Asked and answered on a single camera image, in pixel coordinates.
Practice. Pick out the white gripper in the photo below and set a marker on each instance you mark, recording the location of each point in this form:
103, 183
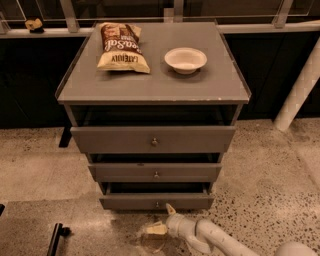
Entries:
175, 223

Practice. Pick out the grey bottom drawer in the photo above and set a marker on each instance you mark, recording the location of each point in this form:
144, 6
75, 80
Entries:
155, 196

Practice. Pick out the grey drawer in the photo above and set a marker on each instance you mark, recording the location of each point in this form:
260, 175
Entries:
153, 139
155, 172
155, 196

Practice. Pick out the grey middle drawer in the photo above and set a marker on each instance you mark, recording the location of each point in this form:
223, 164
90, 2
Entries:
155, 172

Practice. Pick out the grey drawer cabinet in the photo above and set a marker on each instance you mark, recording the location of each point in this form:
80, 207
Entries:
211, 96

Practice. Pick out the grey top drawer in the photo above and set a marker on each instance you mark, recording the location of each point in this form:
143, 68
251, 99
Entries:
153, 139

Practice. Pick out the black bar on floor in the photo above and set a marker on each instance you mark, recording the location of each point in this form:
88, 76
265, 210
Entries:
59, 231

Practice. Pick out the white paper bowl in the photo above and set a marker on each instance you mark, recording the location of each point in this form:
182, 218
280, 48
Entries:
185, 60

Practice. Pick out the brown chip bag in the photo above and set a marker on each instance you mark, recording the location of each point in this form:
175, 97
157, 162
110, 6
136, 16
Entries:
121, 51

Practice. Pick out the grey metal railing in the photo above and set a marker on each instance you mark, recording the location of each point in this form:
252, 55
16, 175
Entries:
65, 18

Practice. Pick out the small yellow black object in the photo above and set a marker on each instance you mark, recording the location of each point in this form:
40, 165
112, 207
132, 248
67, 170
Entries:
34, 25

